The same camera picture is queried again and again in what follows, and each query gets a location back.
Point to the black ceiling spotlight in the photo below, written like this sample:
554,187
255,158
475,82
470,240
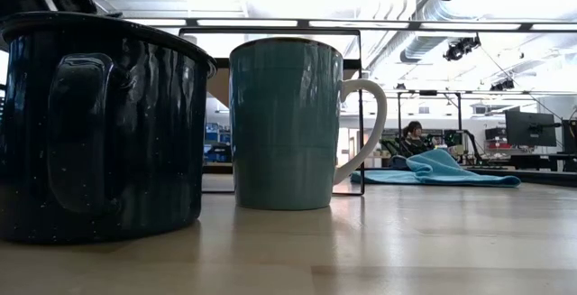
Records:
460,48
502,85

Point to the dark blue speckled enamel mug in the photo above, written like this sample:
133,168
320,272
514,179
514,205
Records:
135,128

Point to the person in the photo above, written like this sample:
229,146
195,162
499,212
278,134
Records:
412,141

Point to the black computer monitor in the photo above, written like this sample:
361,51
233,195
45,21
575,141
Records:
529,128

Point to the black metal rig frame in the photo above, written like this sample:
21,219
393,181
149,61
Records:
459,119

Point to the blue microfibre cloth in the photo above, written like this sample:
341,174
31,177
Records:
433,168

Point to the blue storage bins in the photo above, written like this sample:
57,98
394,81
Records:
216,139

